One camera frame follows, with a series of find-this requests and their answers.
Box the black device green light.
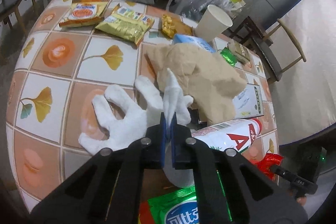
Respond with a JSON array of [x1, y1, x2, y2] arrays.
[[270, 145, 326, 199]]

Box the olive small box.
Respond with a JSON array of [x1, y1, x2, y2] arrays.
[[228, 39, 251, 64]]

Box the wooden chair dark seat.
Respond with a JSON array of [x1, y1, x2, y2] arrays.
[[230, 16, 307, 85]]

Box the red snack wrapper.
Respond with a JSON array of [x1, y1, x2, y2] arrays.
[[250, 152, 284, 181]]

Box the orange noodle packet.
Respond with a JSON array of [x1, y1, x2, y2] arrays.
[[59, 0, 109, 28]]

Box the white mattress blue trim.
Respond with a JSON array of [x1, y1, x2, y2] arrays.
[[270, 0, 335, 145]]

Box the white cotton glove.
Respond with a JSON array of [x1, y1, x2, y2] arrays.
[[78, 67, 194, 188]]

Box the gold snack bag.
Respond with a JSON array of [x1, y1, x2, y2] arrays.
[[95, 4, 155, 47]]

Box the green blue snack bag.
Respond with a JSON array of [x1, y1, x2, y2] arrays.
[[138, 169, 199, 223]]

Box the light blue tissue pack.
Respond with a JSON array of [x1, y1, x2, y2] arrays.
[[173, 34, 215, 53]]

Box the small green candy wrapper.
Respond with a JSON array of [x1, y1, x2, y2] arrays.
[[219, 47, 237, 67]]

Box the white flat carton box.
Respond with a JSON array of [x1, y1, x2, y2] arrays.
[[232, 84, 264, 119]]

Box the red white drink bottle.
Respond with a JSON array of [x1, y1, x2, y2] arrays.
[[191, 118, 263, 153]]

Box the beige crumpled cloth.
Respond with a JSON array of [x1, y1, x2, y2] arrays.
[[146, 43, 247, 124]]

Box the patterned tile tablecloth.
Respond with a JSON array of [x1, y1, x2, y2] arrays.
[[5, 0, 280, 214]]

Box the yellow chips packet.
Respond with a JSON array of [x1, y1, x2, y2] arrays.
[[161, 14, 194, 39]]

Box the white paper cup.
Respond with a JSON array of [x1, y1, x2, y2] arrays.
[[194, 5, 233, 42]]

